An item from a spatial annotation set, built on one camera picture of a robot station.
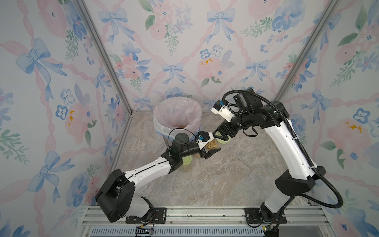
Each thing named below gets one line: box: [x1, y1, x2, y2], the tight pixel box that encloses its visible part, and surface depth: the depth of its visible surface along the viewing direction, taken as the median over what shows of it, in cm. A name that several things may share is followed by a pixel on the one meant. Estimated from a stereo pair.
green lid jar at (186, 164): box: [181, 155, 192, 173], surface depth 81 cm
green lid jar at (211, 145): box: [204, 137, 218, 153], surface depth 73 cm
